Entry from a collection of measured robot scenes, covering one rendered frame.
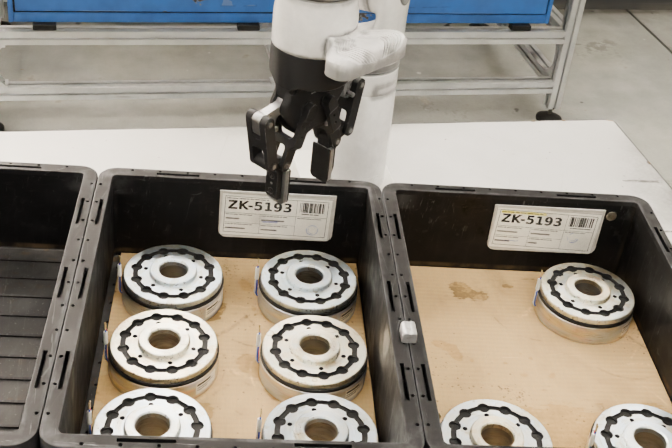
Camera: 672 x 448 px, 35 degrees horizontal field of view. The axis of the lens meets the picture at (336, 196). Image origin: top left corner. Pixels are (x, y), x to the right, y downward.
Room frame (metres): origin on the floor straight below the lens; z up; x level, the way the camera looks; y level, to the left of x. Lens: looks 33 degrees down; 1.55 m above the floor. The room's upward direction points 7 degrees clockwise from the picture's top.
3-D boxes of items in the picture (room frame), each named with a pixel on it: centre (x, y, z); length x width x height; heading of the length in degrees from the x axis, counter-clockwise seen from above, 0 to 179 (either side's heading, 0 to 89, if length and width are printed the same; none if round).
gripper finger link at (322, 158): (0.90, 0.02, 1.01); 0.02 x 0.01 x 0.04; 52
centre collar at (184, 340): (0.77, 0.14, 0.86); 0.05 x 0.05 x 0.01
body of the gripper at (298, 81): (0.87, 0.04, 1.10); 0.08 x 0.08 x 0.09
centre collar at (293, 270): (0.90, 0.02, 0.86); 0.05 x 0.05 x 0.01
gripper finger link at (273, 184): (0.84, 0.06, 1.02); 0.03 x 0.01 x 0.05; 142
